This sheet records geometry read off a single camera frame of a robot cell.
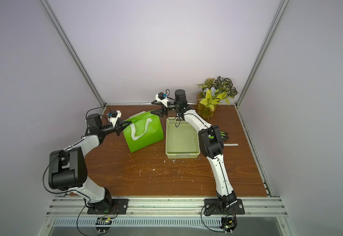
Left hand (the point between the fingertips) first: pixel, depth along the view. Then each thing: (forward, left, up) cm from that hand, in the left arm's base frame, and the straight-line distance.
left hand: (131, 122), depth 86 cm
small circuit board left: (-48, +9, -22) cm, 54 cm away
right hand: (+9, -12, +6) cm, 16 cm away
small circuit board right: (-47, -53, -20) cm, 74 cm away
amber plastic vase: (+19, -49, -12) cm, 54 cm away
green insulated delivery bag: (-3, -8, -4) cm, 10 cm away
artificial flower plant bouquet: (+20, -52, +8) cm, 56 cm away
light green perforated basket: (0, -31, -20) cm, 37 cm away
